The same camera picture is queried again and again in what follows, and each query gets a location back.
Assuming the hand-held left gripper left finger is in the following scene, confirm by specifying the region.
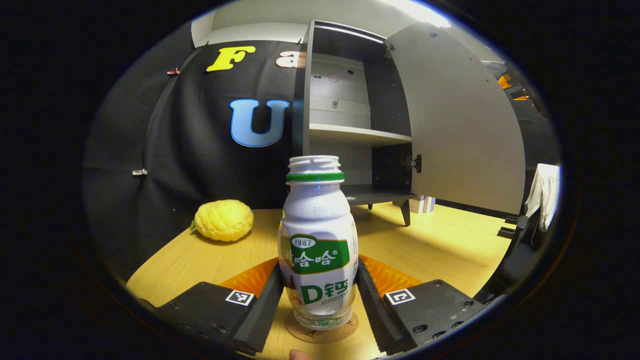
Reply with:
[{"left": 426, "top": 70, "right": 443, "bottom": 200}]
[{"left": 152, "top": 257, "right": 286, "bottom": 357}]

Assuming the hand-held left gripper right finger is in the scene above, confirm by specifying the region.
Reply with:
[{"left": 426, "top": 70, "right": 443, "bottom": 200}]
[{"left": 355, "top": 253, "right": 487, "bottom": 357}]

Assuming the round cork coaster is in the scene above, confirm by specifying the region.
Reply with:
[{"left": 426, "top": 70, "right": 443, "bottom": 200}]
[{"left": 285, "top": 311, "right": 360, "bottom": 345}]

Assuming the beige cabinet door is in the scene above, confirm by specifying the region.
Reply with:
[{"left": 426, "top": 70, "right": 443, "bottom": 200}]
[{"left": 384, "top": 21, "right": 527, "bottom": 216}]

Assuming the white green label bottle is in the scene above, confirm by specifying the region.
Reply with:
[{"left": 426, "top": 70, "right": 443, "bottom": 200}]
[{"left": 278, "top": 155, "right": 360, "bottom": 331}]

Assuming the grey cabinet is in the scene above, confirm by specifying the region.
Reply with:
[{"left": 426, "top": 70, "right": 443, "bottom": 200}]
[{"left": 292, "top": 19, "right": 425, "bottom": 227}]

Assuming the white cloth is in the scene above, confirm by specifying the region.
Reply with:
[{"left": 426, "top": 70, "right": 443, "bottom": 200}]
[{"left": 524, "top": 163, "right": 562, "bottom": 233}]

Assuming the yellow lemon plush toy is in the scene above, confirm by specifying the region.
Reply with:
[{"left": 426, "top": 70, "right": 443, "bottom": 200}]
[{"left": 190, "top": 199, "right": 255, "bottom": 244}]

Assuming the long ceiling light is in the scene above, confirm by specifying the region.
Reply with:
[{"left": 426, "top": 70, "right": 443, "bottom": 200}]
[{"left": 390, "top": 0, "right": 452, "bottom": 29}]

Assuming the black chair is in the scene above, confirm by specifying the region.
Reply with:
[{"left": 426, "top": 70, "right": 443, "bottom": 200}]
[{"left": 472, "top": 212, "right": 551, "bottom": 306}]

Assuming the black backdrop cloth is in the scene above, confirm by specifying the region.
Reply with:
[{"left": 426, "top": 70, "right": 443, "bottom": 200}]
[{"left": 82, "top": 22, "right": 563, "bottom": 281}]

